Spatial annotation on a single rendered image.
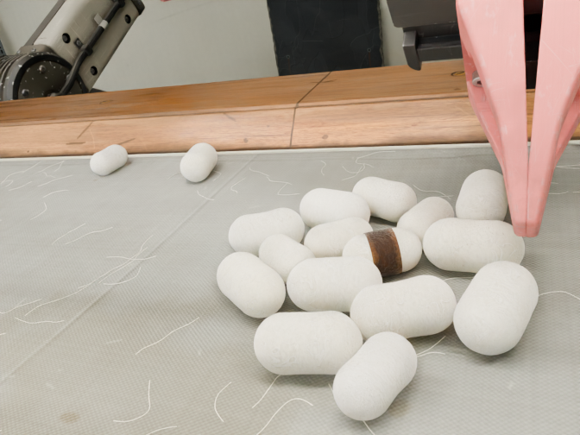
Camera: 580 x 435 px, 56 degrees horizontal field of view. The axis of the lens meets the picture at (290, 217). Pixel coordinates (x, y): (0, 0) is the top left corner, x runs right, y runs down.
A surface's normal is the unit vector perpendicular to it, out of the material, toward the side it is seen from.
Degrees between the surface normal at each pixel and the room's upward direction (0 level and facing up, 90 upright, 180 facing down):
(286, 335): 35
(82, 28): 90
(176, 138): 45
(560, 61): 62
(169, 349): 0
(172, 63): 90
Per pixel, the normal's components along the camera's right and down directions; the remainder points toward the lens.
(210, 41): -0.26, 0.49
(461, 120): -0.37, -0.28
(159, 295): -0.18, -0.87
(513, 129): -0.39, 0.02
